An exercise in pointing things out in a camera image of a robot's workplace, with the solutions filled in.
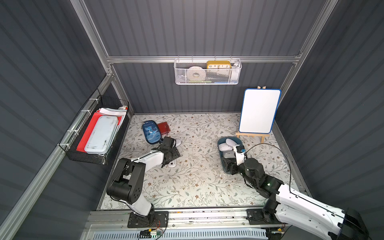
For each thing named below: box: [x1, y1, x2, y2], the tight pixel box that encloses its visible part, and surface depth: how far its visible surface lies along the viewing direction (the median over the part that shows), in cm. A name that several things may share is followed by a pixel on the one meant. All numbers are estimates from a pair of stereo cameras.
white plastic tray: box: [84, 115, 119, 155], surface depth 69 cm
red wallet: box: [157, 122, 171, 135], surface depth 111 cm
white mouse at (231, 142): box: [225, 138, 241, 147], surface depth 100 cm
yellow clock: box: [206, 60, 231, 69], surface depth 90 cm
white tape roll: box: [186, 66, 206, 82], surface depth 86 cm
